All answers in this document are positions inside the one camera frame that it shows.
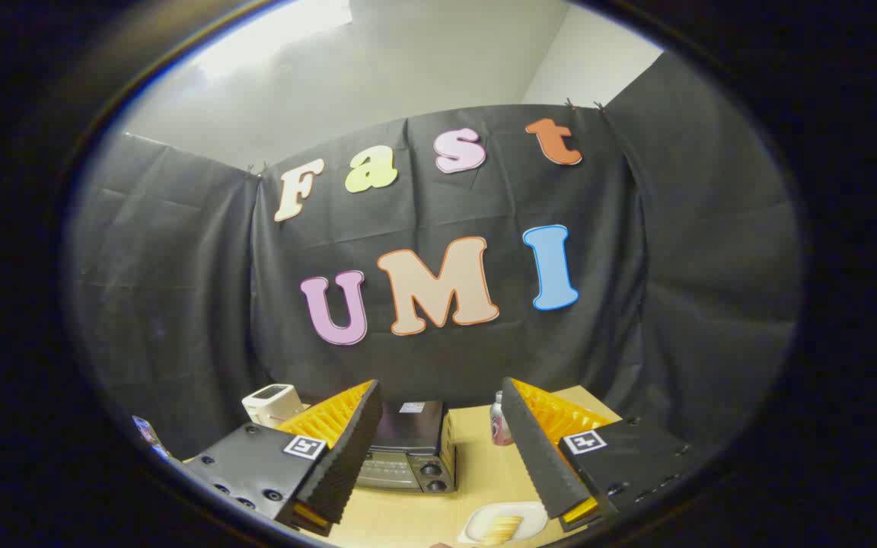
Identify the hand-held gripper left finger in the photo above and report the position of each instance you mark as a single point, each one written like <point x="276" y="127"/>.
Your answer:
<point x="347" y="457"/>

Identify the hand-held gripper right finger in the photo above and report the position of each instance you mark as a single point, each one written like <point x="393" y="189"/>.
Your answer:
<point x="537" y="457"/>

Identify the black toaster oven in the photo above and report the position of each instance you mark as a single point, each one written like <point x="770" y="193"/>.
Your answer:
<point x="408" y="430"/>

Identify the ridged bread roll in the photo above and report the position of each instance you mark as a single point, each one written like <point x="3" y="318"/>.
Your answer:
<point x="503" y="527"/>

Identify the white pop-up toaster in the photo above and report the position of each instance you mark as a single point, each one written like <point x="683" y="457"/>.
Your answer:
<point x="267" y="403"/>

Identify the white square plate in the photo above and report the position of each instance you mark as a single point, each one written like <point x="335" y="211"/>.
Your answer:
<point x="534" y="517"/>

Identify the colourful flat object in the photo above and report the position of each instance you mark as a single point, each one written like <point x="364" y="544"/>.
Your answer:
<point x="151" y="438"/>

